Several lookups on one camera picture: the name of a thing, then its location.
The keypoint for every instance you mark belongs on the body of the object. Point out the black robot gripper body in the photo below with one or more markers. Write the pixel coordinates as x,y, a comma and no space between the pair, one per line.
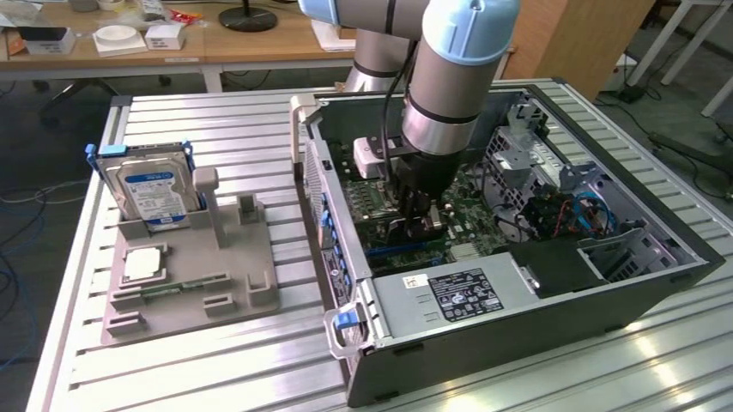
426,173

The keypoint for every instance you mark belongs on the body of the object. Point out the graphics card with metal bracket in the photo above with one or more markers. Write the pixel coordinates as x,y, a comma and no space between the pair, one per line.
395,234

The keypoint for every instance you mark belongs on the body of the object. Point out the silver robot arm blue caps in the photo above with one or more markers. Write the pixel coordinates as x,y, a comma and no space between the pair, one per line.
446,77

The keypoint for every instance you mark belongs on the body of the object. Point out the green motherboard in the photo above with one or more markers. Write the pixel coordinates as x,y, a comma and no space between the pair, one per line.
469,223

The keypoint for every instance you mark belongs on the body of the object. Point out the silver finned chipset heatsink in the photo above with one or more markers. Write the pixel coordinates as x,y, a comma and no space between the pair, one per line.
469,252

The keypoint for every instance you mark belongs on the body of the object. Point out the silver perforated drive cage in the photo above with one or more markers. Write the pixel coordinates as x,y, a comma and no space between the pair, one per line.
515,163

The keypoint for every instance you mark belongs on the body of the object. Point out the grey power supply unit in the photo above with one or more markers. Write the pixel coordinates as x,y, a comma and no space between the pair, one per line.
458,292

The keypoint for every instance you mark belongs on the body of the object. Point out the black plastic shroud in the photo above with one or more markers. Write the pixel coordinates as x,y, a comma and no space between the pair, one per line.
550,266

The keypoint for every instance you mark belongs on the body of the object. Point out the black open PC case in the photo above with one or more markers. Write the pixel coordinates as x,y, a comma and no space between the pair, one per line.
515,343

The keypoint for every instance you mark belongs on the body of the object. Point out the white paper stack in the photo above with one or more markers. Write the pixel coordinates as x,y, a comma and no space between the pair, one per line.
333,43

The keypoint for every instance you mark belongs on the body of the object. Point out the grey metal disk bay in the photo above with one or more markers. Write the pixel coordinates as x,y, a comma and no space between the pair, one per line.
630,257

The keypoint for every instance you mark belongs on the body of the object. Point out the wooden cabinet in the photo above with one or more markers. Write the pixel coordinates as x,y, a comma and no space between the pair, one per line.
573,43

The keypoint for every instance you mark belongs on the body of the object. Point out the grey printed parts rack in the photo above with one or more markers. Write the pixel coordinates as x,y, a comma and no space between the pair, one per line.
195,257

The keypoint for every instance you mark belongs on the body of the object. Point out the green RAM stick on rack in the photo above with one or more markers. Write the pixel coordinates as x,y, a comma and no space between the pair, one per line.
171,288

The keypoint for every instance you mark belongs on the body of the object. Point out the wooden desk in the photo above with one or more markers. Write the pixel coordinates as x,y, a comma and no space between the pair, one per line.
228,43

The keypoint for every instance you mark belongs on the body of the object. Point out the black round lamp base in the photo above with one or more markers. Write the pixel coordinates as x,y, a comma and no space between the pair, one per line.
246,19

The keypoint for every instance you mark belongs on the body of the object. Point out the black floor stand base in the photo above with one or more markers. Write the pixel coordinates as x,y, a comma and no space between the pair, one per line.
698,148

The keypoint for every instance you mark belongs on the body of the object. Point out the hard disk in blue caddy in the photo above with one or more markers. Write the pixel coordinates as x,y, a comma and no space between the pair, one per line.
143,193

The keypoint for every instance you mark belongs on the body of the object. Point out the silver CPU chip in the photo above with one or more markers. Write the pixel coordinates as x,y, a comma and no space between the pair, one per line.
143,264

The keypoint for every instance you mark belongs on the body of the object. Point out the small white labelled box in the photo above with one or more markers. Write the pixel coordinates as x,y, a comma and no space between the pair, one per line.
166,38

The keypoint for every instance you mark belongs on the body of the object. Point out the red packet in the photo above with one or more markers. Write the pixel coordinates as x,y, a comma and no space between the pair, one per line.
184,17

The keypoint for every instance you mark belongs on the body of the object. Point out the white round container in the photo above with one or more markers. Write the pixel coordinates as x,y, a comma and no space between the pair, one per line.
120,40

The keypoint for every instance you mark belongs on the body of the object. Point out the grey cup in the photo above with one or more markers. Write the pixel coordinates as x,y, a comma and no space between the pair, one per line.
84,5

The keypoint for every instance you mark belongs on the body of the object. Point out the white box with black top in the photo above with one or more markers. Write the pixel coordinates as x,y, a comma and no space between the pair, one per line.
48,43

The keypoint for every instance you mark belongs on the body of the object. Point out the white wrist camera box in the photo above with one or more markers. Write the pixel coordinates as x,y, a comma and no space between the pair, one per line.
369,161

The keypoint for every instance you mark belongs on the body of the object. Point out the white table frame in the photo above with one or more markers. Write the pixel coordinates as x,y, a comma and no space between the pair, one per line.
673,70

